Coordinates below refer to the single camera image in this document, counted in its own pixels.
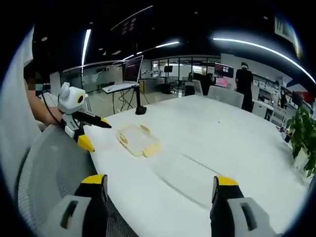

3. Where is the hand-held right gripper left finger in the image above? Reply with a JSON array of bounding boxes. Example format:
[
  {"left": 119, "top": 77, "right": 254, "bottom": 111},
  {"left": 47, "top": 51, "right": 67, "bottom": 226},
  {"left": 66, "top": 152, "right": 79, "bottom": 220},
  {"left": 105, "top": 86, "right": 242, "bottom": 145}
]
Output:
[{"left": 53, "top": 174, "right": 117, "bottom": 237}]

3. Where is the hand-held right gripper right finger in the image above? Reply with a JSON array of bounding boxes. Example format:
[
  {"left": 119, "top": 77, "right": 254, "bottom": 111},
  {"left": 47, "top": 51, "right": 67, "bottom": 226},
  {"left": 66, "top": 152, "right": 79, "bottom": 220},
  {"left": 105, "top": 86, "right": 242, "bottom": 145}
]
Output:
[{"left": 209, "top": 175, "right": 277, "bottom": 237}]

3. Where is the grey mesh office chair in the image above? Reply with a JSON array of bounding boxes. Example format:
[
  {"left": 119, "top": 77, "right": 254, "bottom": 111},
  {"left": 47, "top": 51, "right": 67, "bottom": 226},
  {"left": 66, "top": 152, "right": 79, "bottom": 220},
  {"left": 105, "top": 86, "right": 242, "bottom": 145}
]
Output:
[{"left": 16, "top": 122, "right": 139, "bottom": 237}]

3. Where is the black laptop stand pole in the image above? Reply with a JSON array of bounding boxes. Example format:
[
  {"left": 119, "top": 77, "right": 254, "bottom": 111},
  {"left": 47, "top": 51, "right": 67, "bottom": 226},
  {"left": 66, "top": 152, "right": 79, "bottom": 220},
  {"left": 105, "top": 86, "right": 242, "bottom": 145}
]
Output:
[{"left": 133, "top": 85, "right": 148, "bottom": 116}]

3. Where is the short ceiling light strip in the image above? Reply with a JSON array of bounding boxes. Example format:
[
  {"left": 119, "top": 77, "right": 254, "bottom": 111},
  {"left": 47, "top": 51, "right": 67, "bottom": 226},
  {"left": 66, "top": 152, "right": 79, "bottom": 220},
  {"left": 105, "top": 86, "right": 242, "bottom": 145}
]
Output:
[{"left": 80, "top": 28, "right": 92, "bottom": 68}]

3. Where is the open laptop on stand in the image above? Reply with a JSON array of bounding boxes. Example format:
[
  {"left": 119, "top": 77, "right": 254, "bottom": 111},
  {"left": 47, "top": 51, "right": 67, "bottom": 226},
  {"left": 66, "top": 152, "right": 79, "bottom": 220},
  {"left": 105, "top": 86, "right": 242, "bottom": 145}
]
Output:
[{"left": 102, "top": 55, "right": 144, "bottom": 94}]

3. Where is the white office chair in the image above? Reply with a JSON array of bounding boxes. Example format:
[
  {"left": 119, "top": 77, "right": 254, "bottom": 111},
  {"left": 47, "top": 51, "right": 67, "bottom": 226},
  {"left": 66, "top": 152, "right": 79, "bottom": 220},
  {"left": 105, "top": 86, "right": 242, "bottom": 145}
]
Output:
[
  {"left": 184, "top": 79, "right": 203, "bottom": 97},
  {"left": 206, "top": 85, "right": 244, "bottom": 109}
]

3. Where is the green potted plant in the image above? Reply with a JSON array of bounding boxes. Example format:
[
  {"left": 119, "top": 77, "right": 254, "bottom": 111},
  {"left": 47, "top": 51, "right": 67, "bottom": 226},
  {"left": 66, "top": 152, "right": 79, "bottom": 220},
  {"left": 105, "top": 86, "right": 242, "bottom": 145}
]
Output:
[{"left": 285, "top": 100, "right": 316, "bottom": 178}]

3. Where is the red lit monitor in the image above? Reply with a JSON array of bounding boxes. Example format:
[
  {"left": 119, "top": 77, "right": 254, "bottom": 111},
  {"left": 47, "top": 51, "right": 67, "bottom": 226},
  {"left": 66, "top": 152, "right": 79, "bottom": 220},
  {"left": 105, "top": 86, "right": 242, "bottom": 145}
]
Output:
[{"left": 213, "top": 62, "right": 235, "bottom": 87}]

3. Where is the long ceiling light strip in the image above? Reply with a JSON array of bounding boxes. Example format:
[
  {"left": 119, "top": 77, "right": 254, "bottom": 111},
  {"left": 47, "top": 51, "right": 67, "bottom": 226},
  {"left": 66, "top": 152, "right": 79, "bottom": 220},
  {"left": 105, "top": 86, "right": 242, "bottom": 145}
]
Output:
[{"left": 212, "top": 37, "right": 316, "bottom": 83}]

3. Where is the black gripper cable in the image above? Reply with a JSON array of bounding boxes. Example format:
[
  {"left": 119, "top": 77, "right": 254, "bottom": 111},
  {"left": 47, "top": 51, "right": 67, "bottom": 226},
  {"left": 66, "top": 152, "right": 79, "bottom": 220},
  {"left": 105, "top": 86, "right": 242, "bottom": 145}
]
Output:
[{"left": 40, "top": 91, "right": 63, "bottom": 124}]

